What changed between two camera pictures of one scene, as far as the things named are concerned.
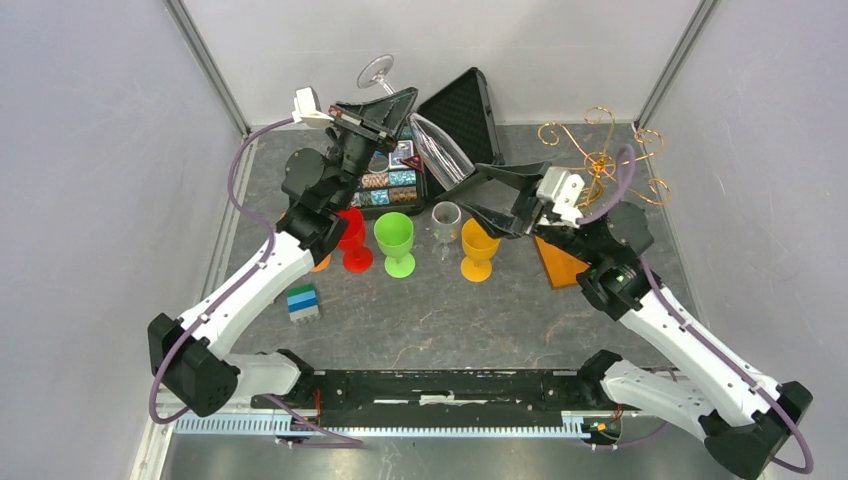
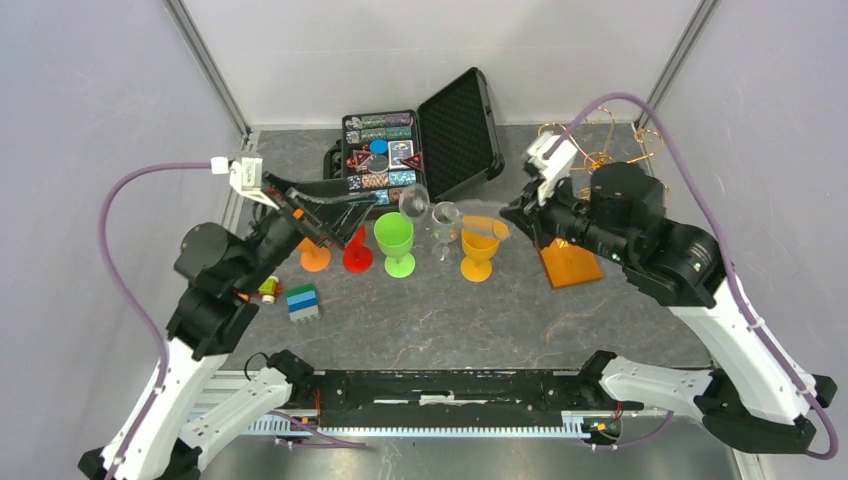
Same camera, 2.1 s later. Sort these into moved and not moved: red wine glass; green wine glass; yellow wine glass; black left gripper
Moved: black left gripper
Not moved: green wine glass; red wine glass; yellow wine glass
